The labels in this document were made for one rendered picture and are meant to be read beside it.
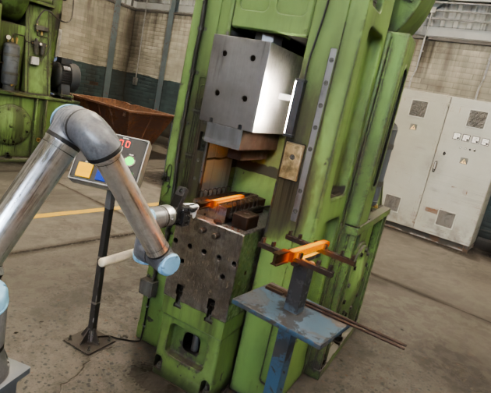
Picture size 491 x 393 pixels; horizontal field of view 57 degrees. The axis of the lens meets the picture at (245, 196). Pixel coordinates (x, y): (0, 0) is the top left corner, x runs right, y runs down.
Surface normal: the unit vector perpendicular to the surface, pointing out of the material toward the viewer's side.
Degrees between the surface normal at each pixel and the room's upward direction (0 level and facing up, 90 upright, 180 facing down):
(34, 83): 79
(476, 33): 90
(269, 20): 90
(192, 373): 90
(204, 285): 90
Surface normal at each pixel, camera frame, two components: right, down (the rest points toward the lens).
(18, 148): 0.71, 0.29
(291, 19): -0.47, 0.10
